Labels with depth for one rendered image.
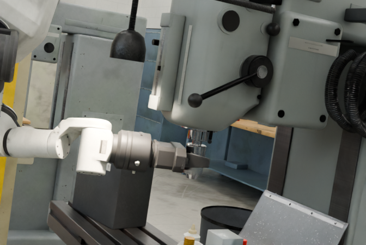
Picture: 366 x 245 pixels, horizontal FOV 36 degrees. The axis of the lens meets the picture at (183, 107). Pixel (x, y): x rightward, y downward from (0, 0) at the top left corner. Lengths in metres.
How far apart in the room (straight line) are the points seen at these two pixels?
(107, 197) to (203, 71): 0.58
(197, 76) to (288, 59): 0.22
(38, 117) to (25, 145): 8.39
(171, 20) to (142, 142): 0.27
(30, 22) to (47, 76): 8.45
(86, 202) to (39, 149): 0.44
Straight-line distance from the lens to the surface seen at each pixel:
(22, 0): 1.23
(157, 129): 8.64
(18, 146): 1.33
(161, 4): 10.51
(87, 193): 1.70
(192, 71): 1.18
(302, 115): 1.31
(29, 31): 1.22
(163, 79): 1.20
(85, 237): 1.56
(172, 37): 1.21
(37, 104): 9.67
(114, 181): 1.59
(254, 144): 7.75
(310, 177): 1.53
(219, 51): 1.18
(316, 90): 1.33
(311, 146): 1.53
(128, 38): 1.12
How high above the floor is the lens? 1.44
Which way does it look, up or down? 4 degrees down
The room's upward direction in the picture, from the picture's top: 9 degrees clockwise
